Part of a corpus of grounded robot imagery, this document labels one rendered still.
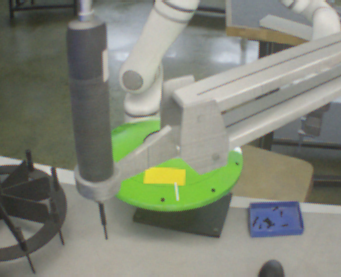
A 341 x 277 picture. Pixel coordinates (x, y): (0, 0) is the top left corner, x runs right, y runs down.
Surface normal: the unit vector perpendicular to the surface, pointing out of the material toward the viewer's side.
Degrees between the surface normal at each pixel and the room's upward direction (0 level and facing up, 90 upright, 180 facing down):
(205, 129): 90
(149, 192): 24
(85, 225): 0
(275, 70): 12
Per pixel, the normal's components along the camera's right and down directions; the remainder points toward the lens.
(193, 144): 0.39, 0.53
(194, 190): 0.17, -0.54
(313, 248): 0.01, -0.82
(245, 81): -0.18, -0.75
